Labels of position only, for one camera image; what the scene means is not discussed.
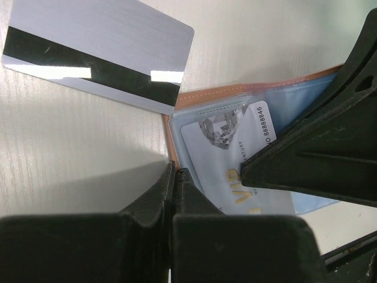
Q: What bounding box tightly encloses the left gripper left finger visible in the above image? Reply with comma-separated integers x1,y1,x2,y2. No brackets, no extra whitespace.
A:
1,162,176,282

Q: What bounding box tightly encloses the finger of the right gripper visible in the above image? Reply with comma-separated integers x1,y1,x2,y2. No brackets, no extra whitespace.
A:
241,10,376,207

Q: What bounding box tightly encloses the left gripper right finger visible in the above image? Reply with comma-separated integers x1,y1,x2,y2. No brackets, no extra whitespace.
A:
171,169,326,282

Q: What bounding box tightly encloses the silver VIP credit card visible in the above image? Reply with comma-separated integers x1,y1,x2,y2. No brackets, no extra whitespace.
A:
181,101,295,215

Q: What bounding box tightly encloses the tan leather card holder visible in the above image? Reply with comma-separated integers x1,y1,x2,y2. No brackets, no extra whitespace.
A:
164,66,339,215

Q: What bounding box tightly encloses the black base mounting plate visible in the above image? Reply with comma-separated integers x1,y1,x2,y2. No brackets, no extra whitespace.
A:
322,232,377,283

